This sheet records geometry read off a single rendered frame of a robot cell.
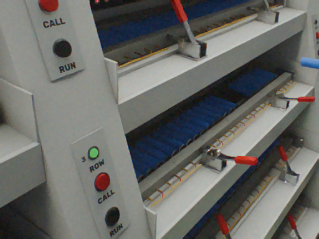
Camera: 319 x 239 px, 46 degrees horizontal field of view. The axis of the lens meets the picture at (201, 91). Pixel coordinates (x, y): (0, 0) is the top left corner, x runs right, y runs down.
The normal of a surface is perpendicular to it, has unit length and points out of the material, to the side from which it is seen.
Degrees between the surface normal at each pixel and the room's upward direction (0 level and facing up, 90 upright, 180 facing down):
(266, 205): 18
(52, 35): 90
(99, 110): 90
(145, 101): 108
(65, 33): 90
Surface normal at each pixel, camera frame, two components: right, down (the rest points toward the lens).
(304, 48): -0.56, 0.33
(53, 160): 0.80, 0.02
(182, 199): 0.07, -0.89
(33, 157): 0.83, 0.31
